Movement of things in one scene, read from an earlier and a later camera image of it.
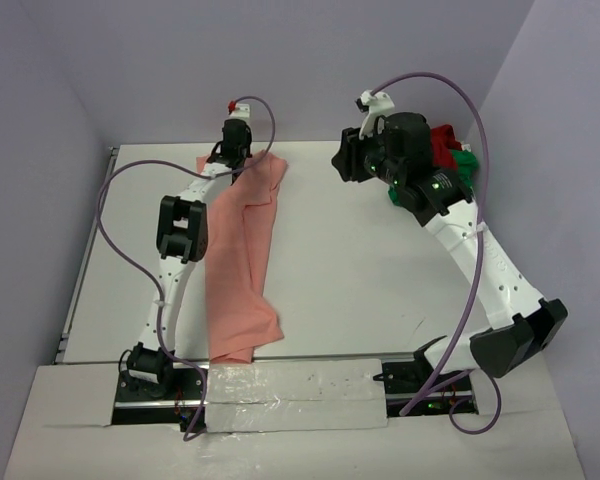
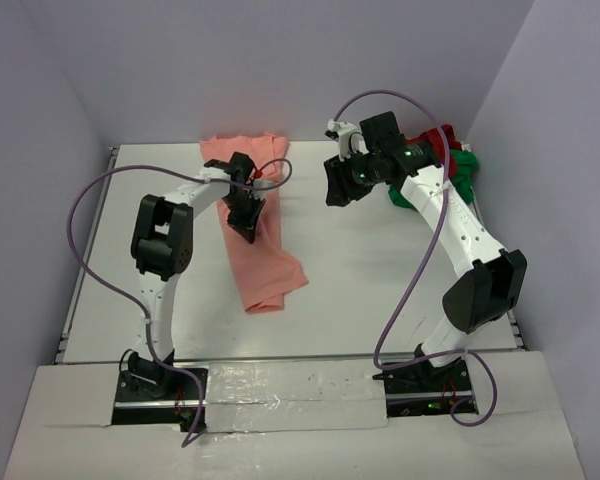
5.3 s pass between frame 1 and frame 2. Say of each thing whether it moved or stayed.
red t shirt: stayed
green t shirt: stayed
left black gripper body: moved
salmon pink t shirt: moved
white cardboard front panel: stayed
